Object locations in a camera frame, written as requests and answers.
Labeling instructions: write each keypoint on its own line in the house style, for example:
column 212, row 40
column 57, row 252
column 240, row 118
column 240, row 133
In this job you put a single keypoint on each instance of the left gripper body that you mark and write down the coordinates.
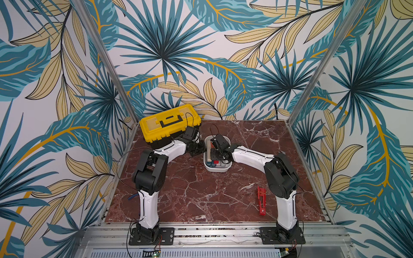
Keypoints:
column 198, row 148

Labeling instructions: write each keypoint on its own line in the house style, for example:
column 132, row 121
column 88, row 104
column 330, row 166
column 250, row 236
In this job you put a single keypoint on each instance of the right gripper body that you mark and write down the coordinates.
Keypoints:
column 216, row 155

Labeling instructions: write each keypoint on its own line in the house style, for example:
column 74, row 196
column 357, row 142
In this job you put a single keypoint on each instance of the white rectangular tray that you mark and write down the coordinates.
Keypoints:
column 210, row 166

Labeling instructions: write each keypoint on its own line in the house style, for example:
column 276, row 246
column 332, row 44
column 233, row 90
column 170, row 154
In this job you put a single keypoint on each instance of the beige wooden block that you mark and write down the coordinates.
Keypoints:
column 208, row 150

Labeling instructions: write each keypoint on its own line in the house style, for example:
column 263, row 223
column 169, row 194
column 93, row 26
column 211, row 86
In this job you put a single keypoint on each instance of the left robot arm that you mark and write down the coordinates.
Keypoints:
column 150, row 175

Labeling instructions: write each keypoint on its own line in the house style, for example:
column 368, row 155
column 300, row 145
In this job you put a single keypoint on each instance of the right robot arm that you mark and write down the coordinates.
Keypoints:
column 282, row 179

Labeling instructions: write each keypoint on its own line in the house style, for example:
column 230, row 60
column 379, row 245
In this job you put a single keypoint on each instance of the yellow black toolbox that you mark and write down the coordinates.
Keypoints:
column 160, row 129

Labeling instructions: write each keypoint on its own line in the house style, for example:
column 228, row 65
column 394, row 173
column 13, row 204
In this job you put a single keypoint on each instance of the aluminium front rail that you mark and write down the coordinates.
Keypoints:
column 216, row 240

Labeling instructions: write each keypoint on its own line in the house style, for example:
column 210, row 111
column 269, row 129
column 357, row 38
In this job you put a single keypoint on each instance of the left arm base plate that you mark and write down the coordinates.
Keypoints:
column 140, row 236

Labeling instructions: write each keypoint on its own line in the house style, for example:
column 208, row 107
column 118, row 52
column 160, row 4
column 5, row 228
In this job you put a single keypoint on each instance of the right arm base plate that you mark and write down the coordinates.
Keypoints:
column 280, row 236

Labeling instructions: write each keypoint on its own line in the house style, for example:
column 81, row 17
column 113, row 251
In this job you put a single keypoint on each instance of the right aluminium frame post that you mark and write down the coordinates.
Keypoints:
column 336, row 42

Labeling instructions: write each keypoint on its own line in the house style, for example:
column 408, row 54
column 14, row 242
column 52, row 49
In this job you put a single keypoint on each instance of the aluminium frame post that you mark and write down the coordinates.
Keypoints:
column 88, row 22
column 336, row 42

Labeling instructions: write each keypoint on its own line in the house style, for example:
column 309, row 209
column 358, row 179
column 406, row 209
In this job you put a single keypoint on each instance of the left aluminium frame post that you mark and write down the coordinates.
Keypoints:
column 88, row 22

